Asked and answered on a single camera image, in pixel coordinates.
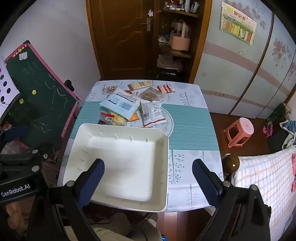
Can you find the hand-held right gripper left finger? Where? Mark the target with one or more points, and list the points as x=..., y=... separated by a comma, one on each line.
x=92, y=180

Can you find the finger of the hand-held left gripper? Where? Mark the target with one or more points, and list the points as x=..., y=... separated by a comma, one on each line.
x=16, y=133
x=46, y=142

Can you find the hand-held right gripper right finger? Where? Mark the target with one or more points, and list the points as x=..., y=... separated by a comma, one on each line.
x=205, y=183

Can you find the white plastic tray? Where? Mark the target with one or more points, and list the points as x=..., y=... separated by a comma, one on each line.
x=129, y=166

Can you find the red-topped dark snack packet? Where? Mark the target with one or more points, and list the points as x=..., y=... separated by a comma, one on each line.
x=104, y=119

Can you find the clear bag of yellow snack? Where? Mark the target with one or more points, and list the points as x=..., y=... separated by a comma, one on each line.
x=118, y=119

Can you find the silver snack packet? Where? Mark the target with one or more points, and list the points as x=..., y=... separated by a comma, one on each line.
x=134, y=118

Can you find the blue and white snack packet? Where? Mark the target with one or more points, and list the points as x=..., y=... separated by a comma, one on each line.
x=120, y=103

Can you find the white snack packet red label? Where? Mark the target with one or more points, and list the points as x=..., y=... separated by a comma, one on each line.
x=151, y=113

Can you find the brown snack packet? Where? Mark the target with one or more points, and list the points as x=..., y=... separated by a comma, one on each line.
x=149, y=93

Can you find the person's left hand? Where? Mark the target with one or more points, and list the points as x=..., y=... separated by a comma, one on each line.
x=13, y=214

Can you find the brown round bed knob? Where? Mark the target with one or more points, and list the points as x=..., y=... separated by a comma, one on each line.
x=231, y=163

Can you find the pink-framed green chalkboard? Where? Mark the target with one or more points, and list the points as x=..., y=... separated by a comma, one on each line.
x=41, y=97

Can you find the white sheet with black dots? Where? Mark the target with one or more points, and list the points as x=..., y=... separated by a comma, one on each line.
x=5, y=90

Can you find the person's light trousers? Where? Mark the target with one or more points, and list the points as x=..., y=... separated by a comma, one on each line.
x=120, y=226

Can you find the teal printed tablecloth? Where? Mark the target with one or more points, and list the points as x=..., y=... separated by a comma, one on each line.
x=189, y=129

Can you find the black clamp knob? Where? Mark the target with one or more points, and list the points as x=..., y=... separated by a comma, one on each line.
x=69, y=85

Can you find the pink plastic stool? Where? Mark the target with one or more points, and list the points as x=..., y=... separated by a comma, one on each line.
x=240, y=127

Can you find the white checked blanket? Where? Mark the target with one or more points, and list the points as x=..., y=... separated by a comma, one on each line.
x=272, y=185

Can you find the pink toy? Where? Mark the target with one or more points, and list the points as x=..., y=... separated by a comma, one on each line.
x=268, y=131

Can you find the small clear dark red packet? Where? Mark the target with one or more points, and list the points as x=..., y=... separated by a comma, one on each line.
x=110, y=88

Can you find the small red snack packet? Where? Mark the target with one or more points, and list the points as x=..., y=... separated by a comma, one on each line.
x=128, y=91

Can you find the green printed bag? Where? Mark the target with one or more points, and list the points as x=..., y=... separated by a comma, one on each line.
x=277, y=114

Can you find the blue and white cloth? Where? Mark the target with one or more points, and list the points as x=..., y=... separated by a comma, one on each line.
x=290, y=127

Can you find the red and white snack packet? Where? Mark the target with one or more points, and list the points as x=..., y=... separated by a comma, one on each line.
x=165, y=88

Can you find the beige snack packet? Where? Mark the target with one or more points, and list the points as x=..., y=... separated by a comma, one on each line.
x=140, y=85

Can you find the flower-printed wardrobe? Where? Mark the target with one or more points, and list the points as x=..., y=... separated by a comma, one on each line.
x=231, y=76

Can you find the folded cloths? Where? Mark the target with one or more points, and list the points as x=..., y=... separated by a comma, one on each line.
x=168, y=62

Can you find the brown wooden door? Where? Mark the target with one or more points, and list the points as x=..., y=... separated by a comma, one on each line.
x=118, y=34

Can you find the pink basket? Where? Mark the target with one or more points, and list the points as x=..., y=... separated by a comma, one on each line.
x=180, y=41

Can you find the brown wooden shelf unit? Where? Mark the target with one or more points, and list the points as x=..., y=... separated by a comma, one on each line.
x=198, y=34

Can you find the wall poster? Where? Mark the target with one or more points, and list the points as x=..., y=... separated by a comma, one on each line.
x=238, y=23

